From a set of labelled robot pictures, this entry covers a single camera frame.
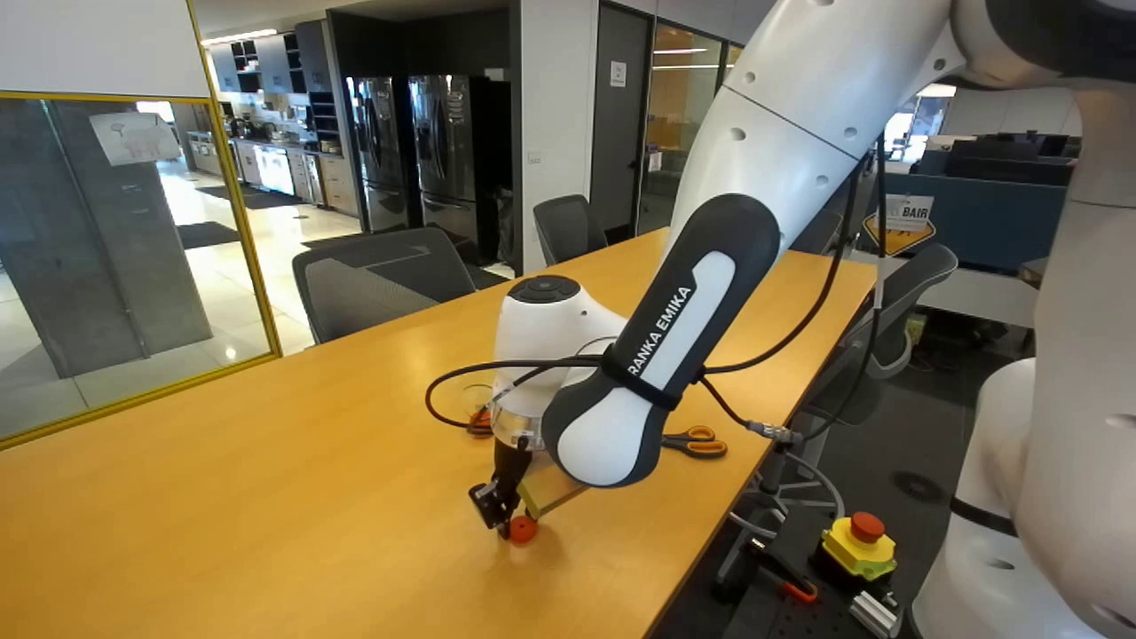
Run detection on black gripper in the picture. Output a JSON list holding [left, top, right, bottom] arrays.
[[464, 433, 541, 533]]

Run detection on orange and black scissors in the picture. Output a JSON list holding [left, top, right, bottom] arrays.
[[655, 427, 732, 460]]

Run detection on grey office chair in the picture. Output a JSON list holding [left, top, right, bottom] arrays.
[[528, 192, 609, 268], [290, 223, 479, 349]]

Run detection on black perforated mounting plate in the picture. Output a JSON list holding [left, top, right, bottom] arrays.
[[644, 441, 951, 639]]

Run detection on black display refrigerator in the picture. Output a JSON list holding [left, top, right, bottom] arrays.
[[345, 72, 412, 234], [406, 72, 476, 246]]

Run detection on yellow red emergency stop button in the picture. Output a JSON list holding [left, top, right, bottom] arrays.
[[819, 509, 900, 585]]

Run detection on small white connector box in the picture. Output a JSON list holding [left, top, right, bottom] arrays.
[[847, 585, 904, 639]]

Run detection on black office chair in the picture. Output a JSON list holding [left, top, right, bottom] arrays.
[[803, 243, 957, 476]]

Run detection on white and yellow card sign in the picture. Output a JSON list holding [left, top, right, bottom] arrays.
[[885, 192, 938, 259]]

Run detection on white paper sign on glass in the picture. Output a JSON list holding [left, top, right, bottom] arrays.
[[86, 108, 189, 171]]

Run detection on blue office divider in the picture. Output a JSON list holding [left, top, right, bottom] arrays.
[[925, 171, 1076, 277]]

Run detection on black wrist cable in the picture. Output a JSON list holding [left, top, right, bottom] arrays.
[[423, 156, 866, 437]]

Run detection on black cable with grey sleeve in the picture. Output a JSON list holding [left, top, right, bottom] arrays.
[[697, 136, 890, 453]]

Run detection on black tool with orange handle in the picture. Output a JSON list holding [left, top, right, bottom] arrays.
[[755, 565, 825, 610]]

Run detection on grey cable bundle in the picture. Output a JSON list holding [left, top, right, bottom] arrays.
[[719, 453, 847, 552]]

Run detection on glass partition with yellow frame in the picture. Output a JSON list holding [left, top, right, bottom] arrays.
[[0, 0, 289, 453]]

